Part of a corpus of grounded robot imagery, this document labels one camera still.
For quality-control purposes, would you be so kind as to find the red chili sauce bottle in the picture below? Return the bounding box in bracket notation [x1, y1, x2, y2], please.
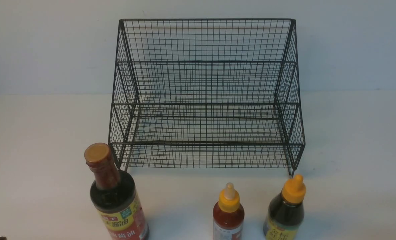
[212, 182, 245, 240]

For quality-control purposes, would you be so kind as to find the dark sauce bottle yellow cap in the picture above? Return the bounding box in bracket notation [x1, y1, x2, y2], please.
[263, 174, 306, 240]

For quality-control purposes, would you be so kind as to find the large soy sauce bottle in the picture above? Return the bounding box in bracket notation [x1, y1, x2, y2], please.
[84, 143, 150, 240]

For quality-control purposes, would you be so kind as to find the black wire mesh shelf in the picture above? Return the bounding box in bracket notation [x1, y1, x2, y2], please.
[108, 18, 306, 178]

